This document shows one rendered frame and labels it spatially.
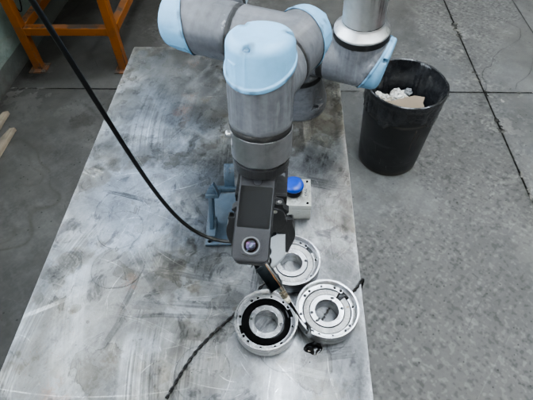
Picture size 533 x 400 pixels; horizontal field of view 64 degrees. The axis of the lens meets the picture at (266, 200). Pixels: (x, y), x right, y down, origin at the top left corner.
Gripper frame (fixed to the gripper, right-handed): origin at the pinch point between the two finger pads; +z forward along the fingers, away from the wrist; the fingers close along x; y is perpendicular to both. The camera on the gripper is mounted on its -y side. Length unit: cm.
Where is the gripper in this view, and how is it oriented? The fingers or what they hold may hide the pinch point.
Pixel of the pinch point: (261, 265)
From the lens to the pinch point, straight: 67.1
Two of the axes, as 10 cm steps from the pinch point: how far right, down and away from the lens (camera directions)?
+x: -10.0, -0.4, 0.4
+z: 0.0, 7.2, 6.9
